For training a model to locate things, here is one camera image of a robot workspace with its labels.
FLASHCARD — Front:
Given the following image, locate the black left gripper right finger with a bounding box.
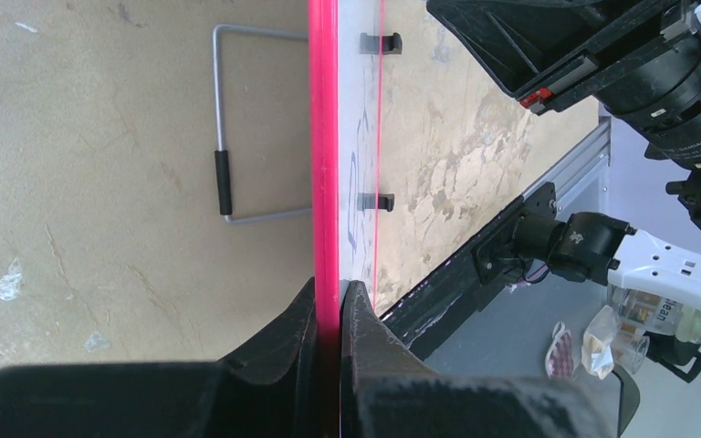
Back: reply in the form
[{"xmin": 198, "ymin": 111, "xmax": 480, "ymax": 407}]
[{"xmin": 340, "ymin": 280, "xmax": 435, "ymax": 437}]

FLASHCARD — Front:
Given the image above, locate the red patterned cloth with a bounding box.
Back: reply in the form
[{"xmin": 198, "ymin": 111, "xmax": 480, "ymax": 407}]
[{"xmin": 544, "ymin": 321, "xmax": 575, "ymax": 380}]

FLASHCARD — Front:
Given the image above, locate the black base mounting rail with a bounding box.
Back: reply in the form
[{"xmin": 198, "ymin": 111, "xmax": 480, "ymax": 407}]
[{"xmin": 381, "ymin": 182, "xmax": 558, "ymax": 360}]

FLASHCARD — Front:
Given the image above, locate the aluminium frame rail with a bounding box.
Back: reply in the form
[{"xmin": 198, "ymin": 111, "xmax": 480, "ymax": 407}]
[{"xmin": 523, "ymin": 117, "xmax": 612, "ymax": 221}]

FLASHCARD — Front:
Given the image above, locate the red-framed whiteboard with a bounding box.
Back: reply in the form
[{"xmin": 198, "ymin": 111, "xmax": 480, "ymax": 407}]
[{"xmin": 307, "ymin": 0, "xmax": 385, "ymax": 339}]

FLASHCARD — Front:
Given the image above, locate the crumpled plastic bag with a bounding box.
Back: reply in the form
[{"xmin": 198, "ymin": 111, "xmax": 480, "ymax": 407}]
[{"xmin": 581, "ymin": 306, "xmax": 621, "ymax": 380}]

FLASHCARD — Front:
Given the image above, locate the clear plastic bottle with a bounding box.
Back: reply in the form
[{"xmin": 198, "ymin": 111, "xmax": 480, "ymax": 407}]
[{"xmin": 610, "ymin": 286, "xmax": 701, "ymax": 344}]

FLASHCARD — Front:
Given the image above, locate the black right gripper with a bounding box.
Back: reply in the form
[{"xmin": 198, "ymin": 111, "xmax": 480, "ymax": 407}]
[{"xmin": 426, "ymin": 1, "xmax": 701, "ymax": 232}]

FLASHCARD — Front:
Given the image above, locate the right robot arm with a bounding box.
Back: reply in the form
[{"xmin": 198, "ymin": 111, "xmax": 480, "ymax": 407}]
[{"xmin": 426, "ymin": 1, "xmax": 701, "ymax": 311}]

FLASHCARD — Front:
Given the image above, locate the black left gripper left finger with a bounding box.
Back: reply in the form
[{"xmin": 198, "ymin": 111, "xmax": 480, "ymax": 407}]
[{"xmin": 217, "ymin": 278, "xmax": 319, "ymax": 437}]

